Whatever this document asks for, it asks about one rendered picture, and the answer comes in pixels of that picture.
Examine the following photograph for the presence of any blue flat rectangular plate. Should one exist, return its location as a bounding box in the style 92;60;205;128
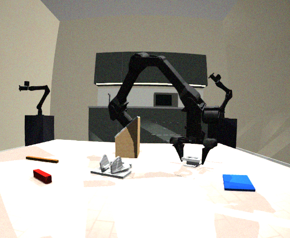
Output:
223;174;256;192

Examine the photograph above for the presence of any red rectangular block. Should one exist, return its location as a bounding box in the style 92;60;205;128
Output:
33;169;52;183

